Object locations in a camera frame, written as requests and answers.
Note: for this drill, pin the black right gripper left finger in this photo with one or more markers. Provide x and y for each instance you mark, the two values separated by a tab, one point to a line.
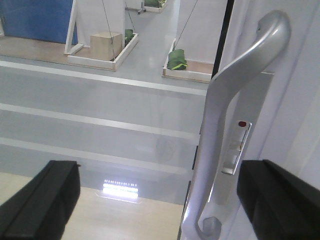
42	208

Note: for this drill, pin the far wooden box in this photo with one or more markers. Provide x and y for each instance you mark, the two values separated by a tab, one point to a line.
106	45

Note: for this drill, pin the far green sandbag left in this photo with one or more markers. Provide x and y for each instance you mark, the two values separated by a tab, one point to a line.
128	36

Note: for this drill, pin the silver door handle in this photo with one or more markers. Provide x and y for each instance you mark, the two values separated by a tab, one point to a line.
272	36

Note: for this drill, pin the silver door lock plate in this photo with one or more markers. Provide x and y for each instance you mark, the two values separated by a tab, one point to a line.
235	150

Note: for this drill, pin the far background green sandbag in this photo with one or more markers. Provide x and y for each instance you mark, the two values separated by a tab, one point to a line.
154	3

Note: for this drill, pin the white sliding glass door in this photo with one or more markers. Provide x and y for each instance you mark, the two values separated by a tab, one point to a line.
135	135

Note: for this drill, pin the white wooden base frame right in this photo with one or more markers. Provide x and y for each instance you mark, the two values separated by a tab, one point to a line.
196	71

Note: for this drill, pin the far green sandbag right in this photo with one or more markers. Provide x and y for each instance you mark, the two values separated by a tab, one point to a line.
176	60

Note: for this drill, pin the blue wall panel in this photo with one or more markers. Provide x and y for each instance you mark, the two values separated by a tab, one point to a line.
44	20

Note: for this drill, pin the white wooden base frame left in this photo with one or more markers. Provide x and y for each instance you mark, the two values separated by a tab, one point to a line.
89	17

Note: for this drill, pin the white wooden base frame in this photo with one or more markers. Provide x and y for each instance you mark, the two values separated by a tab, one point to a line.
196	71
89	17

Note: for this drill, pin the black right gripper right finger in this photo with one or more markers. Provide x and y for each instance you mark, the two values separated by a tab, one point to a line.
278	204

